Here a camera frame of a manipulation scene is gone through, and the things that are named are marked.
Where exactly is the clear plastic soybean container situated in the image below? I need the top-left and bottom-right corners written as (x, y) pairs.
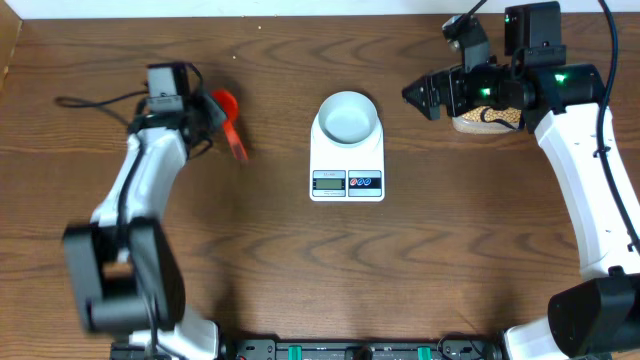
top-left (452, 106), bottom-right (521, 135)

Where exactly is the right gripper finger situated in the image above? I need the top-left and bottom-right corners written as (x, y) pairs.
top-left (403, 88), bottom-right (441, 120)
top-left (401, 72), bottom-right (442, 98)

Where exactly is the white digital kitchen scale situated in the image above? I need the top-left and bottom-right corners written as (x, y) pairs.
top-left (308, 114), bottom-right (386, 202)

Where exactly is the white round bowl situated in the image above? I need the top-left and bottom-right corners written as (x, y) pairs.
top-left (317, 91), bottom-right (380, 146)

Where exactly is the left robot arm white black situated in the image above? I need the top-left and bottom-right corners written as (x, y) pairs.
top-left (63, 90), bottom-right (239, 359)

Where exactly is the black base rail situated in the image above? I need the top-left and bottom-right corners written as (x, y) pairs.
top-left (109, 335), bottom-right (501, 360)

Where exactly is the red plastic measuring scoop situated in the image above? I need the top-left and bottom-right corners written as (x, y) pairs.
top-left (211, 89), bottom-right (248, 162)

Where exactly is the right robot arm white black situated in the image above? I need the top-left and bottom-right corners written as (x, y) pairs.
top-left (402, 64), bottom-right (639, 359)

